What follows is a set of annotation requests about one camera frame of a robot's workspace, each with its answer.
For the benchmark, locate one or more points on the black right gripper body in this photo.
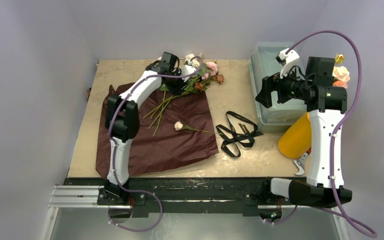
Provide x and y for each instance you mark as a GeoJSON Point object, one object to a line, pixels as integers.
{"type": "Point", "coordinates": [276, 89]}

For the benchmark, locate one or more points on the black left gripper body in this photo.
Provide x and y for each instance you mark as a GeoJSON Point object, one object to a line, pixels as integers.
{"type": "Point", "coordinates": [175, 85]}

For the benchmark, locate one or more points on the red paper flower bouquet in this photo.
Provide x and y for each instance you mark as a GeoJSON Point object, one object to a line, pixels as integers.
{"type": "Point", "coordinates": [198, 83]}

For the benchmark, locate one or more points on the small cream rose stem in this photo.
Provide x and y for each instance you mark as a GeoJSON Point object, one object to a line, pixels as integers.
{"type": "Point", "coordinates": [178, 126]}

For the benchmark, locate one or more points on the dark red wrapping paper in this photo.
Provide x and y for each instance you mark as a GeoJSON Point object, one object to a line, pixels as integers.
{"type": "Point", "coordinates": [170, 149]}

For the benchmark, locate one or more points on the black printed ribbon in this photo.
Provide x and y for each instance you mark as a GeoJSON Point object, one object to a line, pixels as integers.
{"type": "Point", "coordinates": [246, 138]}

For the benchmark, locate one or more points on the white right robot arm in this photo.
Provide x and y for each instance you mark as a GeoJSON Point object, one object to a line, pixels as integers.
{"type": "Point", "coordinates": [327, 106]}

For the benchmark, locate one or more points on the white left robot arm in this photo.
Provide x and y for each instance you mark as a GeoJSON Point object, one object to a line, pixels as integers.
{"type": "Point", "coordinates": [122, 115]}

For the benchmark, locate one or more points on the yellow cylinder vase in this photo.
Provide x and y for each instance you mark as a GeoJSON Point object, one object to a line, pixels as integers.
{"type": "Point", "coordinates": [297, 139]}

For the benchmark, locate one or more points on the clear plastic storage box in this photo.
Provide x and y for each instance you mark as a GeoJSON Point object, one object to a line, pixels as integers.
{"type": "Point", "coordinates": [273, 117]}

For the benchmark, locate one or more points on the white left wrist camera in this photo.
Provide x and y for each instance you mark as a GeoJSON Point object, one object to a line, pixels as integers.
{"type": "Point", "coordinates": [187, 70]}

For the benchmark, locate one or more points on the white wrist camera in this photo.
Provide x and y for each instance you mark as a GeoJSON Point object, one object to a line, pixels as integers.
{"type": "Point", "coordinates": [288, 58]}
{"type": "Point", "coordinates": [187, 70]}

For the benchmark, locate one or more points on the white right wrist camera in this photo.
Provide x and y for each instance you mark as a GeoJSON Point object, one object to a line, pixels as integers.
{"type": "Point", "coordinates": [288, 58]}

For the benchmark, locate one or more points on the black table edge rail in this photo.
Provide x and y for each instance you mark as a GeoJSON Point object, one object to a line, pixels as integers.
{"type": "Point", "coordinates": [258, 187]}

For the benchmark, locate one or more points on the aluminium frame rail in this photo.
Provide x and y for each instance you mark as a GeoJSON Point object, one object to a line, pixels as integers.
{"type": "Point", "coordinates": [168, 199]}

